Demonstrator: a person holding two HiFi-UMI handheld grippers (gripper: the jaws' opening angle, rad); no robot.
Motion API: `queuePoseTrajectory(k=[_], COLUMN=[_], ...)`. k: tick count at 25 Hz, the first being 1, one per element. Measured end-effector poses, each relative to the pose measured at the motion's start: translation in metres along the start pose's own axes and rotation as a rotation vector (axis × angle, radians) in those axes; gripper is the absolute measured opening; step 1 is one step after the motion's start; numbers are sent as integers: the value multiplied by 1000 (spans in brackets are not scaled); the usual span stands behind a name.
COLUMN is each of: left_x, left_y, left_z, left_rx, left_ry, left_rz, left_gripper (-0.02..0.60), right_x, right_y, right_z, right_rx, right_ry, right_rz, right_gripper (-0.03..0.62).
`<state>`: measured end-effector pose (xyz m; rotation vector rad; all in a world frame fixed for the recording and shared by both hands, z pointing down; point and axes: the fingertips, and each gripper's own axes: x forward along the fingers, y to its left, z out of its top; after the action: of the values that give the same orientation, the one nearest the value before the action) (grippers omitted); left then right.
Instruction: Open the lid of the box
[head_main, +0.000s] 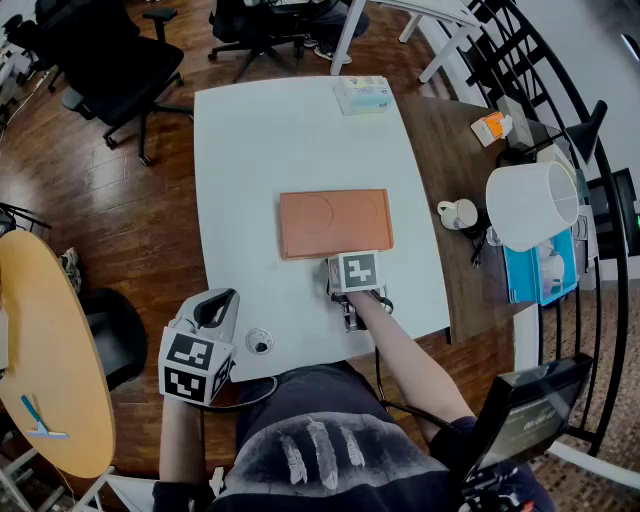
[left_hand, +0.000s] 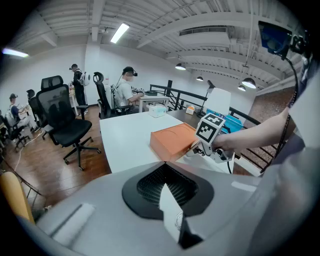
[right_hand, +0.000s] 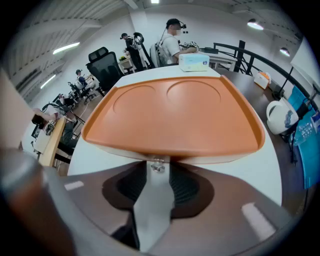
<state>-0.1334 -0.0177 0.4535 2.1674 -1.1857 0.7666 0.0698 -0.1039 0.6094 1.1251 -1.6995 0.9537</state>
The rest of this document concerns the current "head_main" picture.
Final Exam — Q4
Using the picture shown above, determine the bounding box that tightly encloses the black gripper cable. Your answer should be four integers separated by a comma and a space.
373, 346, 451, 430
198, 375, 279, 413

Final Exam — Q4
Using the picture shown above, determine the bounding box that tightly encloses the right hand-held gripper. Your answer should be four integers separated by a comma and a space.
325, 251, 395, 334

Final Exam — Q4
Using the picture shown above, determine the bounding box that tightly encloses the black tablet screen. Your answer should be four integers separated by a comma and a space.
462, 352, 595, 485

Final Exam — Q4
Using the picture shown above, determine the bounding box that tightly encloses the person's left forearm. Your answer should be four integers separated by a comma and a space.
158, 395, 208, 485

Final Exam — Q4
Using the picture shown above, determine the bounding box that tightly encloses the white desk frame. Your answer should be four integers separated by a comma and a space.
329, 0, 482, 84

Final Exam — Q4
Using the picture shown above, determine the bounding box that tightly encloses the black office chair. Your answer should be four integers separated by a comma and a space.
207, 0, 341, 84
34, 0, 194, 167

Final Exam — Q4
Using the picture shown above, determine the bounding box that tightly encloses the white cable grommet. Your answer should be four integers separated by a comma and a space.
244, 327, 275, 356

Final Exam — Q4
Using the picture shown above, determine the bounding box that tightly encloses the blue product box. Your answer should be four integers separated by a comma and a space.
502, 227, 579, 307

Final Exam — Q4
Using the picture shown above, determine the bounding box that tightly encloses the round yellow table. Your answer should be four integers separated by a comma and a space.
0, 230, 117, 480

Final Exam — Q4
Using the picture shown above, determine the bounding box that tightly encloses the dark wooden side table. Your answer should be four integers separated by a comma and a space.
394, 94, 576, 345

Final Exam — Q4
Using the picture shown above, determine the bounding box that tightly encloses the person's dark feather-print shirt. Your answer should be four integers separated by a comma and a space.
152, 360, 559, 512

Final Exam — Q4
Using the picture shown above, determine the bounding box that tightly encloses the white mug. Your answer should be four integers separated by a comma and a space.
437, 198, 479, 231

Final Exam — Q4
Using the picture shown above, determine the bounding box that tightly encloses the pastel tissue pack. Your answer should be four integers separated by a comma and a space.
332, 75, 395, 117

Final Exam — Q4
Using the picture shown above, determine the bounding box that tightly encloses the person's right forearm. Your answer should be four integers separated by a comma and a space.
346, 289, 476, 443

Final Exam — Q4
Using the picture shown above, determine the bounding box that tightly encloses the blue squeegee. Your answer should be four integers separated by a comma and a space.
20, 394, 69, 441

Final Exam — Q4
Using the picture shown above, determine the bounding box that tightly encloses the black round stool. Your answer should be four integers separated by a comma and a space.
79, 287, 149, 393

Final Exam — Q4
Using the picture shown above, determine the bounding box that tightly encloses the white lamp shade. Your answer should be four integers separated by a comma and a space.
485, 160, 581, 253

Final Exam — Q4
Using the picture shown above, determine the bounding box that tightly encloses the black metal railing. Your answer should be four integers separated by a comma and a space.
462, 0, 631, 457

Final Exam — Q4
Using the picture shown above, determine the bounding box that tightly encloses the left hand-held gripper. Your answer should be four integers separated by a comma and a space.
158, 287, 241, 407

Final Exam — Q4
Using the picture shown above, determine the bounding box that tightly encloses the orange and white small box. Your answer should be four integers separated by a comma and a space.
470, 111, 514, 148

